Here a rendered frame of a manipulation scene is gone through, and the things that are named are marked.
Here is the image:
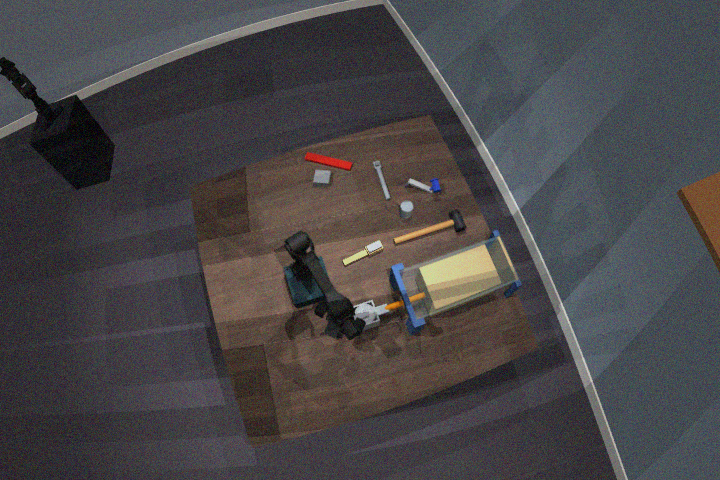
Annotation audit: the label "blue inverted u-shaped frame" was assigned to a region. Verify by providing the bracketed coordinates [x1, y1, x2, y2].
[389, 265, 419, 335]

